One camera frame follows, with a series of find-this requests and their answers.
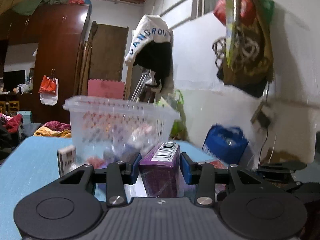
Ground blue shopping bag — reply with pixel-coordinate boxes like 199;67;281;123
202;124;248;165

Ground brown wooden board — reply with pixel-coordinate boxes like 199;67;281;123
89;21;129;81

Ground red plastic bag hanging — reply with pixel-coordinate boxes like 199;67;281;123
213;0;257;27

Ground dark red wooden wardrobe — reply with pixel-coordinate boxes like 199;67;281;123
1;4;91;123

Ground coiled beige rope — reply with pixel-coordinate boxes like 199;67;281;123
212;27;261;71

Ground brown hanging bag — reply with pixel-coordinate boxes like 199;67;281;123
212;0;274;98

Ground white hoodie blue letters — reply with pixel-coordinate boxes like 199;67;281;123
125;15;173;93

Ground orange white plastic bag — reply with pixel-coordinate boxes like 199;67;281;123
39;75;59;106

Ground red candy packet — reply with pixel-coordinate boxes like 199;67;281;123
86;156;107;169

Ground clear plastic basket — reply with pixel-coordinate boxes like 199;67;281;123
63;95;180;163

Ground green white tote bag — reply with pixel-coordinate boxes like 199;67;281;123
156;89;188;140

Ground purple barcode medicine box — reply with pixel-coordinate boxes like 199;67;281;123
139;141;180;198

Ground pink foam mat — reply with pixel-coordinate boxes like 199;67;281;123
87;79;125;100

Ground yellow orange blanket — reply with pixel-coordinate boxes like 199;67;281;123
34;126;72;138

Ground white cigarette box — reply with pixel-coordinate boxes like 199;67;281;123
57;145;76;177

